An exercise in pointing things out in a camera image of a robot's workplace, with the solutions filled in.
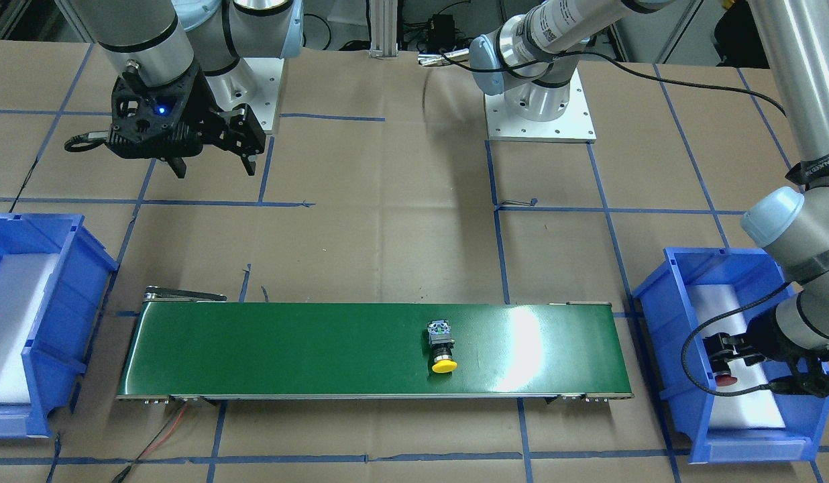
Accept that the aluminium frame post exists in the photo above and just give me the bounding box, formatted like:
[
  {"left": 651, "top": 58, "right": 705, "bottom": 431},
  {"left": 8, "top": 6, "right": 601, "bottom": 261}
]
[{"left": 366, "top": 0, "right": 401, "bottom": 59}]

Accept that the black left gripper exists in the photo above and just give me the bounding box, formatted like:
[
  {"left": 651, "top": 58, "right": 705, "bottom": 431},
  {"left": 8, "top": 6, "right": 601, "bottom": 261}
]
[{"left": 703, "top": 315, "right": 829, "bottom": 398}]

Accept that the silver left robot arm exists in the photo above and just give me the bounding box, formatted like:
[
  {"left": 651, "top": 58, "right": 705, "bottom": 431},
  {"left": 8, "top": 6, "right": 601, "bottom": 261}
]
[{"left": 465, "top": 1, "right": 829, "bottom": 398}]

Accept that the green conveyor belt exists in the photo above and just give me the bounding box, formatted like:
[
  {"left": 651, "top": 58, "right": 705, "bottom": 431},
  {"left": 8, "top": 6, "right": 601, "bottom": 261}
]
[{"left": 116, "top": 299, "right": 633, "bottom": 400}]

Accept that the blue bin near left arm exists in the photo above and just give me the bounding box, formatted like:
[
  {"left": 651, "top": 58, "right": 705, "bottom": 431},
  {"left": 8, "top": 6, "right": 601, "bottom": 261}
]
[{"left": 633, "top": 247, "right": 829, "bottom": 464}]

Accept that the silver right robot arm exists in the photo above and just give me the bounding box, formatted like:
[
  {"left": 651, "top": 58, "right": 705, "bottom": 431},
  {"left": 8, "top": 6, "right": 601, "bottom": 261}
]
[{"left": 63, "top": 1, "right": 304, "bottom": 178}]

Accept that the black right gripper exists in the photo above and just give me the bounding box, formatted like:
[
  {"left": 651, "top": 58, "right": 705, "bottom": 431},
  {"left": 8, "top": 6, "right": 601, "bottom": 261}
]
[{"left": 106, "top": 60, "right": 266, "bottom": 178}]

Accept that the yellow push button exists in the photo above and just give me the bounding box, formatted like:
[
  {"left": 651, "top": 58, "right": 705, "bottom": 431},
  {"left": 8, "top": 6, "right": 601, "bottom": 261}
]
[{"left": 426, "top": 320, "right": 458, "bottom": 375}]

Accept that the blue bin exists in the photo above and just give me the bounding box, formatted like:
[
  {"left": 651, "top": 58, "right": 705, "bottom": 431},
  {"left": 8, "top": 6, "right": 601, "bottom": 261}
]
[{"left": 0, "top": 213, "right": 117, "bottom": 439}]

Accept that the white foam pad bin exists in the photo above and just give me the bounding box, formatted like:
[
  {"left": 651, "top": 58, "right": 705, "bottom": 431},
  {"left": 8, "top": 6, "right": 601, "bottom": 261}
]
[
  {"left": 0, "top": 253, "right": 59, "bottom": 405},
  {"left": 687, "top": 284, "right": 785, "bottom": 430}
]

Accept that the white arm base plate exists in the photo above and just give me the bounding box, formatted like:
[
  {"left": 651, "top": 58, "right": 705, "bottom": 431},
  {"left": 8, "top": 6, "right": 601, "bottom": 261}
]
[
  {"left": 484, "top": 70, "right": 598, "bottom": 143},
  {"left": 206, "top": 58, "right": 285, "bottom": 135}
]

